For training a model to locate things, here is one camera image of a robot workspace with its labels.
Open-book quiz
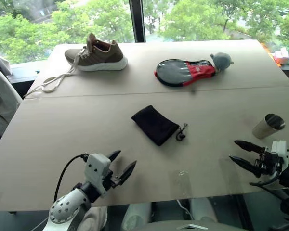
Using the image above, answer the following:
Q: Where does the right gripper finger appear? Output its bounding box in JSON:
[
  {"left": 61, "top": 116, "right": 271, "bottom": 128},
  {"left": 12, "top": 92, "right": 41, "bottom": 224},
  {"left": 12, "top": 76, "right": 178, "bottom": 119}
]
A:
[
  {"left": 229, "top": 155, "right": 259, "bottom": 178},
  {"left": 234, "top": 140, "right": 266, "bottom": 154}
]

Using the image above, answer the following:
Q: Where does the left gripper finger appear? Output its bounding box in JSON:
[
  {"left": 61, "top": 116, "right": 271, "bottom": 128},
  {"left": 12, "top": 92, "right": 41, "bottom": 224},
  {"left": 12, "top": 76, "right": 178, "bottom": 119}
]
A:
[
  {"left": 106, "top": 150, "right": 122, "bottom": 163},
  {"left": 118, "top": 160, "right": 137, "bottom": 186}
]

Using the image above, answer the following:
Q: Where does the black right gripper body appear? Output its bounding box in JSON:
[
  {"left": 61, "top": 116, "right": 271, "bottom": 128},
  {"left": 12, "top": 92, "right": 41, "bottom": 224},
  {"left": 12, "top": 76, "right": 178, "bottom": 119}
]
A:
[{"left": 253, "top": 146, "right": 284, "bottom": 179}]

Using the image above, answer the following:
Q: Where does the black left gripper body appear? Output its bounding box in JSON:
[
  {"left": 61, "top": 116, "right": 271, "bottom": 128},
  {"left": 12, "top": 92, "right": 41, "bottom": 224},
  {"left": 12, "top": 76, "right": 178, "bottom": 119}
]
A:
[{"left": 102, "top": 168, "right": 123, "bottom": 193}]

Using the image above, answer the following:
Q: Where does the stainless steel cup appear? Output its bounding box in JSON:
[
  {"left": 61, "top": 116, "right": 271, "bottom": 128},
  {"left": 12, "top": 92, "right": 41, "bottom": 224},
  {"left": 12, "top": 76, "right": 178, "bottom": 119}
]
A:
[{"left": 252, "top": 114, "right": 286, "bottom": 140}]

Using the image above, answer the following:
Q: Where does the white rounded robot leg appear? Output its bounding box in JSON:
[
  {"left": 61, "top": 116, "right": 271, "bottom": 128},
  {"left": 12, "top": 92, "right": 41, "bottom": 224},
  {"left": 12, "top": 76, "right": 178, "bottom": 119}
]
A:
[
  {"left": 121, "top": 203, "right": 152, "bottom": 230},
  {"left": 189, "top": 197, "right": 218, "bottom": 223}
]

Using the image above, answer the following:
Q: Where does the black table leg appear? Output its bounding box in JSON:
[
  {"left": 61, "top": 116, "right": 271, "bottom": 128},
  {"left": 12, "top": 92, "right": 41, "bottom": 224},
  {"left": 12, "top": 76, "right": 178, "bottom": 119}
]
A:
[{"left": 235, "top": 194, "right": 254, "bottom": 231}]

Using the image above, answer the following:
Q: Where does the clear tape patch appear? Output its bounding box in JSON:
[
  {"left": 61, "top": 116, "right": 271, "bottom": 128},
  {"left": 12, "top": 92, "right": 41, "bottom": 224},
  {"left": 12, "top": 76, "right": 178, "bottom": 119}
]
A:
[{"left": 168, "top": 169, "right": 191, "bottom": 198}]

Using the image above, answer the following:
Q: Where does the grey plush toy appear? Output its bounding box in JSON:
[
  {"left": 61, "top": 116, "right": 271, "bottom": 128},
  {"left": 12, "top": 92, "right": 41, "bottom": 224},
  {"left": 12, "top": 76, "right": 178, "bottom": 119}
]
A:
[{"left": 210, "top": 51, "right": 235, "bottom": 73}]

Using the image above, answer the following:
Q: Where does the pink box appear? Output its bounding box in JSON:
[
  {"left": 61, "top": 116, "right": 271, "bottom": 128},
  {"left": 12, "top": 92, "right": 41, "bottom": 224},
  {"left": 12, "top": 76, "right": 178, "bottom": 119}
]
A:
[{"left": 272, "top": 47, "right": 289, "bottom": 65}]

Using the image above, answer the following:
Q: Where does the brown sneaker with white laces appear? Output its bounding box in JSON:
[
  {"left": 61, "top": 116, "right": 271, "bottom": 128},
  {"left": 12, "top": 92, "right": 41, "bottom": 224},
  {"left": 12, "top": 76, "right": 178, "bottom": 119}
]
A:
[{"left": 23, "top": 33, "right": 129, "bottom": 98}]

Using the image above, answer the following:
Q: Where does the red grey racket cover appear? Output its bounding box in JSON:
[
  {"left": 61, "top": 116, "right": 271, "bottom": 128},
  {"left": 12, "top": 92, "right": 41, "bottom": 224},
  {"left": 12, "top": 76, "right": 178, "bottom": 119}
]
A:
[{"left": 154, "top": 59, "right": 219, "bottom": 88}]

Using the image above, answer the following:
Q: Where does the white garment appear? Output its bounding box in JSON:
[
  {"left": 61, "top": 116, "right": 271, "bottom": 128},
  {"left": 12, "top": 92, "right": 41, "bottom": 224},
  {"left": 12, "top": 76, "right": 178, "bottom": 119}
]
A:
[{"left": 0, "top": 57, "right": 23, "bottom": 135}]

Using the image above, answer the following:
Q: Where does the black window mullion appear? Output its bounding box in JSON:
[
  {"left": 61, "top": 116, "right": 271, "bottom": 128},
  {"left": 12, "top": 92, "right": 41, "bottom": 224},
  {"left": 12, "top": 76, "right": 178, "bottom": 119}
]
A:
[{"left": 129, "top": 0, "right": 146, "bottom": 44}]

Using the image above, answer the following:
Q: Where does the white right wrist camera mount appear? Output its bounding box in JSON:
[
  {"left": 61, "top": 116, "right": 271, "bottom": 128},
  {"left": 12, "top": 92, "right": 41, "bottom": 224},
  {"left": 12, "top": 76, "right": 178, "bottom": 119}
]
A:
[{"left": 270, "top": 140, "right": 289, "bottom": 169}]

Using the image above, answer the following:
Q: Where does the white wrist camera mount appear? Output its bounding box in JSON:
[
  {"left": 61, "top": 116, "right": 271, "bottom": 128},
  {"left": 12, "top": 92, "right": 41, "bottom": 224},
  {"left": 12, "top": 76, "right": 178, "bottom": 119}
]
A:
[
  {"left": 83, "top": 153, "right": 111, "bottom": 194},
  {"left": 270, "top": 140, "right": 289, "bottom": 169}
]

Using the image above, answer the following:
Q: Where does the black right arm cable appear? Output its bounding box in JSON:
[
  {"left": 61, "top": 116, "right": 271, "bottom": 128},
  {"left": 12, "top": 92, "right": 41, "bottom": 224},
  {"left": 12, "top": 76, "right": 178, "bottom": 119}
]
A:
[{"left": 249, "top": 171, "right": 281, "bottom": 189}]

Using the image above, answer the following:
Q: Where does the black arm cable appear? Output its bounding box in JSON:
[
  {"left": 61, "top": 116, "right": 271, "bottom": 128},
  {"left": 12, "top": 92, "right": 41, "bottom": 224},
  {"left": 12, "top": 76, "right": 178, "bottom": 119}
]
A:
[
  {"left": 53, "top": 152, "right": 90, "bottom": 203},
  {"left": 249, "top": 171, "right": 281, "bottom": 189}
]

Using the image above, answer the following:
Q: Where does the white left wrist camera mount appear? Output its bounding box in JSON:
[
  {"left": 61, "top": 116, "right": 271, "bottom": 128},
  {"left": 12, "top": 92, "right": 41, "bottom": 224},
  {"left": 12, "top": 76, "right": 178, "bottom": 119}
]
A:
[{"left": 83, "top": 153, "right": 111, "bottom": 194}]

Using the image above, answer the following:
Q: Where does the black drawstring pouch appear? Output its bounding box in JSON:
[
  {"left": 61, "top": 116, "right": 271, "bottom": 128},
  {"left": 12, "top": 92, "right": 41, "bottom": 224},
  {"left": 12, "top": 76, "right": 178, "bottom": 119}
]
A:
[{"left": 131, "top": 105, "right": 189, "bottom": 147}]

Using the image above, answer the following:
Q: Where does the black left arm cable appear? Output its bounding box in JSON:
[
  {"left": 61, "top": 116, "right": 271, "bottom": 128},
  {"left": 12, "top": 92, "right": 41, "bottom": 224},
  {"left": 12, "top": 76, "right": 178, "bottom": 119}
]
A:
[{"left": 53, "top": 152, "right": 90, "bottom": 203}]

